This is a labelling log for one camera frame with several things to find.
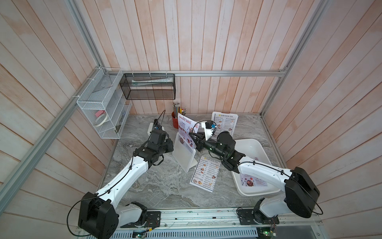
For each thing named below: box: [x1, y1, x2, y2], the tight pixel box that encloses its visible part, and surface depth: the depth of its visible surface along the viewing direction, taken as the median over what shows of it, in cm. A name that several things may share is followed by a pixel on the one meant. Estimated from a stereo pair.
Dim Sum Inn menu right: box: [212, 113, 237, 139], surface depth 97 cm
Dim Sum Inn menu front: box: [189, 155, 222, 193], surface depth 90 cm
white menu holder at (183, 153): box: [172, 132, 198, 174], surface depth 83 cm
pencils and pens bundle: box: [172, 102, 188, 119], surface depth 106 cm
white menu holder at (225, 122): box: [210, 111, 239, 140], surface depth 97 cm
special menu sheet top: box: [177, 113, 200, 150], surface depth 74 cm
